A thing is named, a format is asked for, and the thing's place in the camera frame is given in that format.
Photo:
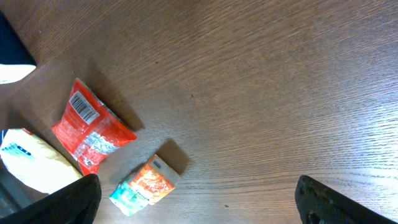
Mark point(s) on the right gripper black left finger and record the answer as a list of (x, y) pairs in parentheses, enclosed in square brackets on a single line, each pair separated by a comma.
[(76, 203)]

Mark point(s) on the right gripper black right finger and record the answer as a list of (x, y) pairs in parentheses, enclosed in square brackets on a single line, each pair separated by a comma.
[(317, 203)]

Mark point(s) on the yellow snack bag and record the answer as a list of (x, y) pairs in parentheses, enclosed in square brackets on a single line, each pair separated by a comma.
[(34, 162)]

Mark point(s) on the red Hacks candy bag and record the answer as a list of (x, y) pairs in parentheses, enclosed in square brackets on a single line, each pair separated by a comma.
[(89, 130)]

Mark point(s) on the orange tissue pack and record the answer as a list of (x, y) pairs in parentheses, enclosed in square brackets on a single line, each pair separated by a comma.
[(154, 180)]

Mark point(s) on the teal tissue pack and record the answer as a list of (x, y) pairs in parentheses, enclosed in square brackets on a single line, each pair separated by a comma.
[(127, 199)]

